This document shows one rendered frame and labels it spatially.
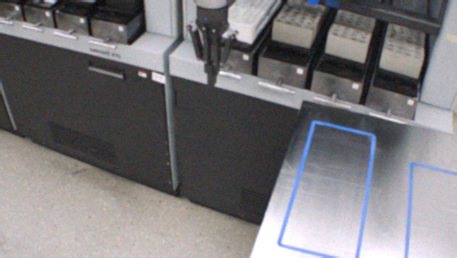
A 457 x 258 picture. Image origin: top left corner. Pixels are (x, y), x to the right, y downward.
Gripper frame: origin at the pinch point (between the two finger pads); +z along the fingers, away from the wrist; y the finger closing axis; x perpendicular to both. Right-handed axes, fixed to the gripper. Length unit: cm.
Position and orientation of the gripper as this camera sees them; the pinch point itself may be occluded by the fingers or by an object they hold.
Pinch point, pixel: (211, 73)
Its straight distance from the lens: 119.2
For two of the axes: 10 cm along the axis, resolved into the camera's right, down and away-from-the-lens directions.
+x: -3.7, 6.1, -7.0
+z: -0.2, 7.5, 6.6
